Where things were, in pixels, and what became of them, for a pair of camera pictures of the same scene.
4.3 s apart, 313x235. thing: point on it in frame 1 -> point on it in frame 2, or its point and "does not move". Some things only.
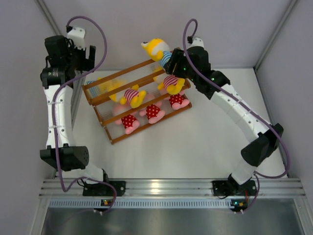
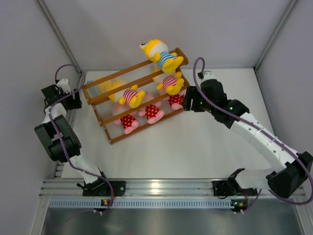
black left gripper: (85, 64) -> (76, 103)
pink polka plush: (177, 101) does not move
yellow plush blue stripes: (158, 50) does not move
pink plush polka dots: (153, 112) does not move
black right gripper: (178, 57) -> (191, 93)
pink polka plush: (130, 123) does not move
